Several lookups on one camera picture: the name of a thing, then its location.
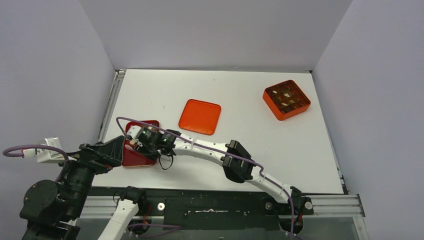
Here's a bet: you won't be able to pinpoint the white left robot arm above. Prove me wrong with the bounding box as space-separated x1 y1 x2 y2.
19 136 125 240

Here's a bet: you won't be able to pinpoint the aluminium table edge rail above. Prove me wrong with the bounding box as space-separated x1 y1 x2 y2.
97 69 127 141

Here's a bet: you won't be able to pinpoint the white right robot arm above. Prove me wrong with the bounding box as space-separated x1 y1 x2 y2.
126 126 313 217

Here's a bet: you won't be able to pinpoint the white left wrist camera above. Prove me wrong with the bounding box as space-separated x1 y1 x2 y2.
21 137 69 164

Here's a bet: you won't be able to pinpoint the orange box lid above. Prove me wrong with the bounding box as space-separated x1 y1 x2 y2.
178 99 222 136

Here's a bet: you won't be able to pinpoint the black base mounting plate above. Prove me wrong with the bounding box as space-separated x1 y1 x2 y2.
86 187 319 231

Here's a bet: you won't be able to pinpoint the red chocolate tray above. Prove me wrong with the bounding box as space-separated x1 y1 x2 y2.
121 120 160 168

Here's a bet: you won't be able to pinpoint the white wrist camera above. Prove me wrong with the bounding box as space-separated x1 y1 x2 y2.
126 125 143 142
21 137 69 164

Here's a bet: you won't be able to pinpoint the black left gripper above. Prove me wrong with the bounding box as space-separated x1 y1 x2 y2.
53 132 125 216

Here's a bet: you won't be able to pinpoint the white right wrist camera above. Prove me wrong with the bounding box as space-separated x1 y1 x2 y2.
126 125 143 142

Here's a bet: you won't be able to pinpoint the orange compartment chocolate box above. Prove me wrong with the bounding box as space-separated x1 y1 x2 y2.
262 79 311 121

